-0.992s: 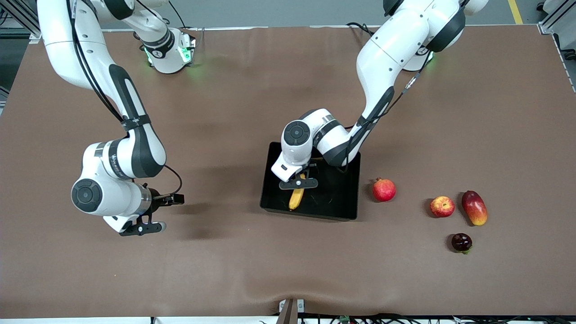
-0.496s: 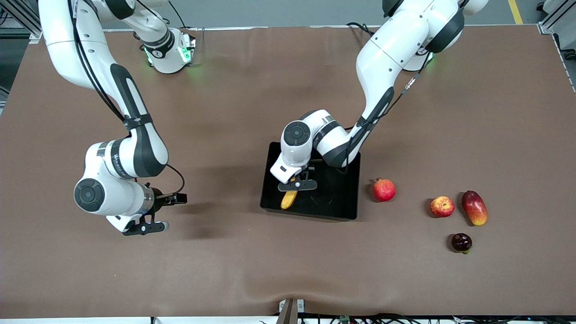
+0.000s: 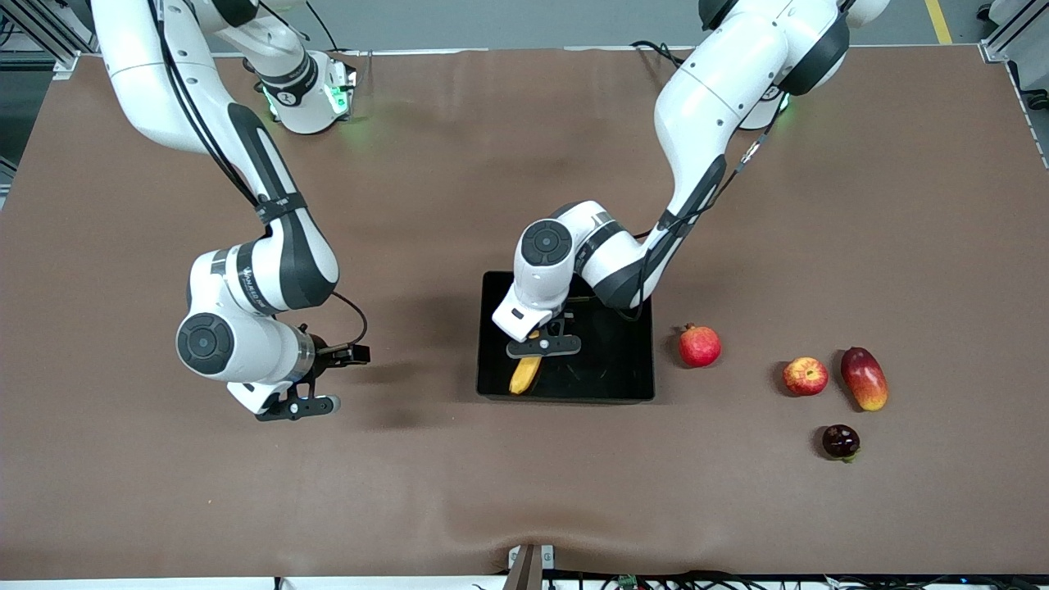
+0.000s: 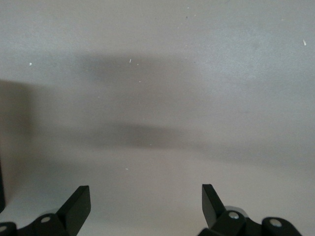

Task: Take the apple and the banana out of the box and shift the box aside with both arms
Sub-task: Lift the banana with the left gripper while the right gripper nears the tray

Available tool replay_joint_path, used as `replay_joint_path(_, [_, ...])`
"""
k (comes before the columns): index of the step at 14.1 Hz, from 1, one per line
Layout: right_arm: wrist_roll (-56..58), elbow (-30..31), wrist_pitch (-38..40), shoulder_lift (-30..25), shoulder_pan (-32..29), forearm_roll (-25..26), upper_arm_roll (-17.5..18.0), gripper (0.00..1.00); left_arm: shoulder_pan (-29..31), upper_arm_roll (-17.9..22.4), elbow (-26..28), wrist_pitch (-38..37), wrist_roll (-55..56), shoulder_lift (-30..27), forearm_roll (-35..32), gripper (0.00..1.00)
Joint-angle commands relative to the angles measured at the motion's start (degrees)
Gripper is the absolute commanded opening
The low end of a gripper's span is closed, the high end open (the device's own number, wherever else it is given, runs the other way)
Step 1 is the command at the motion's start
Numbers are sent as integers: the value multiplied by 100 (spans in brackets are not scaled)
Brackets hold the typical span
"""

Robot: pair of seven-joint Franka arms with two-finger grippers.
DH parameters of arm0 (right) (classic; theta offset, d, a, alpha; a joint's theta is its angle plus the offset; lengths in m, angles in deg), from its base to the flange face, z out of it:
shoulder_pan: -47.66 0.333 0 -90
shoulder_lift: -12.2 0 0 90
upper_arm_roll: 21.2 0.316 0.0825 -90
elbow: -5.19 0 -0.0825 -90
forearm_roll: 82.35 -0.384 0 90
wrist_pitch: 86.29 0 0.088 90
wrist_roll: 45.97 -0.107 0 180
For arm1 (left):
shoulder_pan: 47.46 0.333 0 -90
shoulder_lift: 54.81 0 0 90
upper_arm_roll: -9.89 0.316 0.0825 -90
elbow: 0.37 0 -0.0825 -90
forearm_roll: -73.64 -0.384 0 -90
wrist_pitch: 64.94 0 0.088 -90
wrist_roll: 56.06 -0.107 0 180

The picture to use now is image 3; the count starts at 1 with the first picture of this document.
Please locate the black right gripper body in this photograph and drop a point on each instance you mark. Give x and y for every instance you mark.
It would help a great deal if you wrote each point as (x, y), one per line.
(329, 354)

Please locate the yellow banana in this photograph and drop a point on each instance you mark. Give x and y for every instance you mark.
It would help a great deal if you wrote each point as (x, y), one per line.
(524, 375)

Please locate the black rectangular plastic tray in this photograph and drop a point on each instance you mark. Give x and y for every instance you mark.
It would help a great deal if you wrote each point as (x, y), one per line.
(606, 369)

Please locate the red yellow apple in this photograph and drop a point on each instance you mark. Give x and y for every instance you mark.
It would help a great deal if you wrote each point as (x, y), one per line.
(806, 377)

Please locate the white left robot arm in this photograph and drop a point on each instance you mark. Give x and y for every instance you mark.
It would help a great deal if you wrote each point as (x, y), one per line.
(713, 106)

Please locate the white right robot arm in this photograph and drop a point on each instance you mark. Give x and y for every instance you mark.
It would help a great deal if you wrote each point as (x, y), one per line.
(246, 344)

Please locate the brown table cover sheet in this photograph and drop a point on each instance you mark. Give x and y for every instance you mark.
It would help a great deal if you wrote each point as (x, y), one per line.
(246, 492)

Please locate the red pomegranate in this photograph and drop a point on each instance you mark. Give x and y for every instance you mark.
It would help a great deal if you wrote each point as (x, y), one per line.
(699, 347)

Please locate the dark purple mangosteen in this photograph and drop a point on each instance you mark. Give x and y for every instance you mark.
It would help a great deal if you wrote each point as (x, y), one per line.
(840, 441)

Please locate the red yellow mango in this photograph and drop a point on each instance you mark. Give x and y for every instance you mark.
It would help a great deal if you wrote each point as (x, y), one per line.
(865, 381)

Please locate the yellow floor tape strip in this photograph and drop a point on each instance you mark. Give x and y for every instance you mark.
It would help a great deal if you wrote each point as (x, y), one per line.
(937, 20)

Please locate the grey metal clamp bracket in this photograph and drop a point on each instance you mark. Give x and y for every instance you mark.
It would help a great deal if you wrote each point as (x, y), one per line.
(529, 574)

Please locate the aluminium frame profile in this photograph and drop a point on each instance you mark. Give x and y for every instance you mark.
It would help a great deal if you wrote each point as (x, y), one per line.
(64, 59)
(996, 51)

